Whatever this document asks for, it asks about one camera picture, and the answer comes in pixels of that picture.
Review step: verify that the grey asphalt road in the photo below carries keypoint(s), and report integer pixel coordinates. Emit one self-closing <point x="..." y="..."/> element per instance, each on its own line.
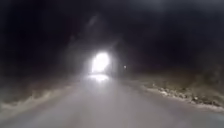
<point x="110" y="106"/>

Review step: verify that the leaf-strewn earth verge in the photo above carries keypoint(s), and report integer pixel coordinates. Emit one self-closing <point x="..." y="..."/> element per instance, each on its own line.
<point x="30" y="96"/>
<point x="180" y="90"/>

